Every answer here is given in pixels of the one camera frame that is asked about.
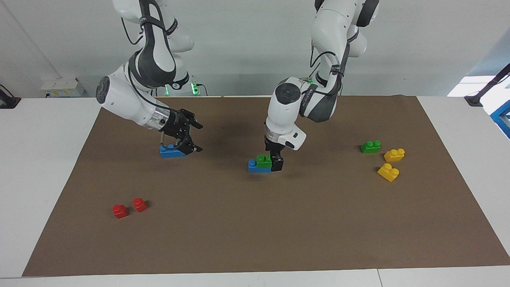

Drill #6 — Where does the brown paper table mat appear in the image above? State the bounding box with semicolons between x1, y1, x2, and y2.
22;95;510;277

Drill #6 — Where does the blue frame piece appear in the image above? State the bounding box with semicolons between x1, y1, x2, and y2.
490;100;510;139

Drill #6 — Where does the yellow two-stud toy block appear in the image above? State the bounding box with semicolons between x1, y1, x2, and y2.
377;163;400;183
384;148;406;162

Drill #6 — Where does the blue three-stud toy block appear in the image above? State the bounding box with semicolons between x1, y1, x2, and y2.
159;144;186;158
248;159;273;173

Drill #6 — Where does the white power box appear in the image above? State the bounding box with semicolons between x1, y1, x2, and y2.
41;77;85;97

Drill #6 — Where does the black table clamp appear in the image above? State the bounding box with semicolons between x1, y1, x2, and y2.
0;85;21;109

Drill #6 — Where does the black stand with clamp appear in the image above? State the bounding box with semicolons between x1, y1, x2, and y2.
464;64;510;107

